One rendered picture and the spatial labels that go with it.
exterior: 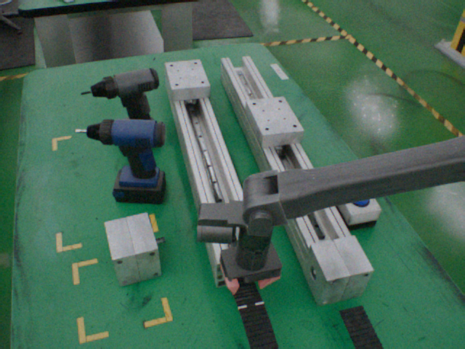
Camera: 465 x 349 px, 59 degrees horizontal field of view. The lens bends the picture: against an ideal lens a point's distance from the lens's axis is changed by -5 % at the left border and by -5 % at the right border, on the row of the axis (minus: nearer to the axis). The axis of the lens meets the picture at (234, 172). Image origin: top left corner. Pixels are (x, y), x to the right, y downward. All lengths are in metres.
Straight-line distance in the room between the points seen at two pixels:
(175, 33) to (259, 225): 1.90
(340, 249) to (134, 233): 0.41
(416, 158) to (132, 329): 0.59
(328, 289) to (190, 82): 0.71
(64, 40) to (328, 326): 1.96
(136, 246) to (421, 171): 0.54
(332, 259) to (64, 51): 1.91
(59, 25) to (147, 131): 1.51
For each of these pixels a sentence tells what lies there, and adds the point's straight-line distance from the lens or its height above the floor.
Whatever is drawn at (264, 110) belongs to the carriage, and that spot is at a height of 0.90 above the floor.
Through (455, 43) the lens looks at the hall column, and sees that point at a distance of 4.11.
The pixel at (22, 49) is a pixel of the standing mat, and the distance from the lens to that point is 3.73.
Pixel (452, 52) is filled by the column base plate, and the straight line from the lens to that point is 4.04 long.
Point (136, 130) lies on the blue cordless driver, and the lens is 0.94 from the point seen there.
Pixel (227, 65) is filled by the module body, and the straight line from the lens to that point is 1.44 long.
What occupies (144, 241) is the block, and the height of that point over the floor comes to 0.87.
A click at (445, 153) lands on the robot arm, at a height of 1.19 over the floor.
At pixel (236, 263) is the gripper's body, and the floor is 0.91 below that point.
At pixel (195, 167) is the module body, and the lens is 1.03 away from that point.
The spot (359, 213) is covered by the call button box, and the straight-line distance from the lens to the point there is 1.02.
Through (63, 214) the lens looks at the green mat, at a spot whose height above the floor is 0.78.
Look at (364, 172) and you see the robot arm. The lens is 0.64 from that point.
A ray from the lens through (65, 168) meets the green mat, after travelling 1.21.
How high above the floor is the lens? 1.55
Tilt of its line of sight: 43 degrees down
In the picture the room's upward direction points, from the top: 4 degrees clockwise
